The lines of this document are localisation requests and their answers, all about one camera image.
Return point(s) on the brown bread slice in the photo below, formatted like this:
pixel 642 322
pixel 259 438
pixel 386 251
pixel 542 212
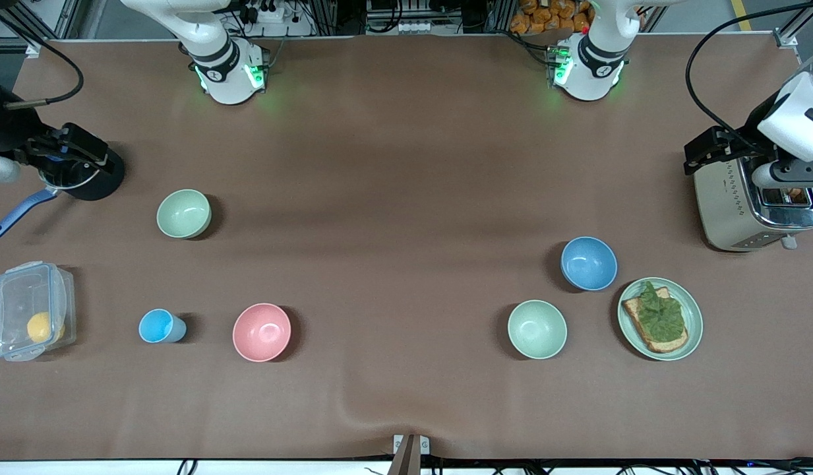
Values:
pixel 663 343
pixel 796 195

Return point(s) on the clear plastic food container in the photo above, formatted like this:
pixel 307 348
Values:
pixel 14 297

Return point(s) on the metal corner bracket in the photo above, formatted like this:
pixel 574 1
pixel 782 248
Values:
pixel 787 39
pixel 33 49

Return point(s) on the white power strip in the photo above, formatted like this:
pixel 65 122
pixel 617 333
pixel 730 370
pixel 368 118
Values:
pixel 294 28

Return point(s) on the brown table cover sheet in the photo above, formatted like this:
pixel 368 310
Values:
pixel 406 165

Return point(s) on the blue bowl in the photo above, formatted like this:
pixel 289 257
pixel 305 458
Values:
pixel 589 264

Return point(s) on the bag of orange snacks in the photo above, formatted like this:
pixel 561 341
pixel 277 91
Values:
pixel 551 16

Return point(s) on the pale green plate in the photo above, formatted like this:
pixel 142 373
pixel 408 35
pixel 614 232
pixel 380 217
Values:
pixel 693 330

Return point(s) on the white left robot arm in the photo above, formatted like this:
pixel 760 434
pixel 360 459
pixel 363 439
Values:
pixel 587 79

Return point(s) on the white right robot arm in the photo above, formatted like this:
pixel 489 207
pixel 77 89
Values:
pixel 225 79

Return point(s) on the light blue cup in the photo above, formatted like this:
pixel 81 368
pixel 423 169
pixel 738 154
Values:
pixel 157 326

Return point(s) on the yellow round fruit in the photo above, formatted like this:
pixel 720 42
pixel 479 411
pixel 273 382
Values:
pixel 42 328

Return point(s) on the metal bracket plate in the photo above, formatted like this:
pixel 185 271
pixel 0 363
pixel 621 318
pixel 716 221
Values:
pixel 399 445

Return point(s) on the pale green bowl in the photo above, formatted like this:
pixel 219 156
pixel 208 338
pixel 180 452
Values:
pixel 183 214
pixel 537 330

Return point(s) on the pink bowl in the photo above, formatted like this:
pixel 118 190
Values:
pixel 261 333

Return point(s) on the green lettuce leaf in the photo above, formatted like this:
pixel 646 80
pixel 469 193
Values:
pixel 660 313

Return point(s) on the brown vertical pole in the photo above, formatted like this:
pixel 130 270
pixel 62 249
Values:
pixel 406 463

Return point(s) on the silver toaster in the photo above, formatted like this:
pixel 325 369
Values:
pixel 729 211

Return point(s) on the glass lid with blue knob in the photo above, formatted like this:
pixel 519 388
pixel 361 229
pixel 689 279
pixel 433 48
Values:
pixel 83 179

